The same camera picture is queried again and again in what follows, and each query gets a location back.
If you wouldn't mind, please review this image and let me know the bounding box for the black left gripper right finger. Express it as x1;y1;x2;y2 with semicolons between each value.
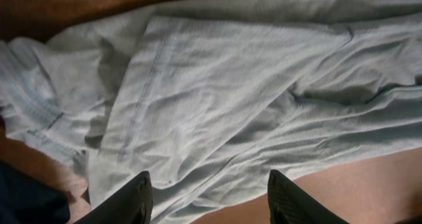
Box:
267;169;347;224

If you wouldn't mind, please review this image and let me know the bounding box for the dark navy folded garment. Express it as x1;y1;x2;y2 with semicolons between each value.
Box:
1;161;71;224

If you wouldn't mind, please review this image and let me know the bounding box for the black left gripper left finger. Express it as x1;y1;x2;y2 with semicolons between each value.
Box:
75;171;153;224

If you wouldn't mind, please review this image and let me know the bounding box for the light blue t-shirt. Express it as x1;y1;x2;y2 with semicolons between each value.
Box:
1;0;421;223

